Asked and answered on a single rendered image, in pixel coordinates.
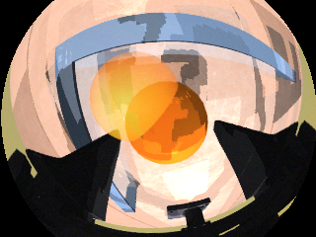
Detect clear low walls with blue edges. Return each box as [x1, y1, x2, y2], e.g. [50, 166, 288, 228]
[75, 41, 292, 210]

